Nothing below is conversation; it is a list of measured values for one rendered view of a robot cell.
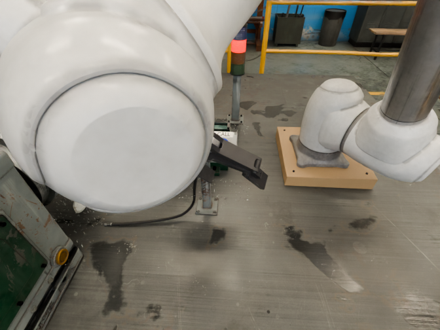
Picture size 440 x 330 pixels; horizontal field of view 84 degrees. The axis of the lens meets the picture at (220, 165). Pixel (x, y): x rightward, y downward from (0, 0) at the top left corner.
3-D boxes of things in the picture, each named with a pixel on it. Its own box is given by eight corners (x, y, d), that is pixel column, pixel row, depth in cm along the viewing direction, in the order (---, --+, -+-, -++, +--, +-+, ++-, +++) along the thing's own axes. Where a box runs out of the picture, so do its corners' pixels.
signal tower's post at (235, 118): (226, 124, 116) (228, 25, 89) (227, 115, 122) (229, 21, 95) (243, 124, 116) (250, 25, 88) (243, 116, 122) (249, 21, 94)
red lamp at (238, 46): (230, 52, 96) (230, 40, 93) (231, 48, 101) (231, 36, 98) (245, 53, 96) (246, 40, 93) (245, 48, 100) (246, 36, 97)
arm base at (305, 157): (330, 131, 101) (334, 120, 98) (349, 168, 85) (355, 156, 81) (287, 131, 102) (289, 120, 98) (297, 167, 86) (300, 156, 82)
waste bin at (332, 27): (333, 42, 511) (342, 8, 472) (338, 47, 482) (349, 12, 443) (314, 41, 513) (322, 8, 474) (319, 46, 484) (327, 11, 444)
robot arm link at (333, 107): (316, 122, 97) (332, 67, 81) (359, 145, 86) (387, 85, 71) (289, 137, 90) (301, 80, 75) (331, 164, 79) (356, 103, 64)
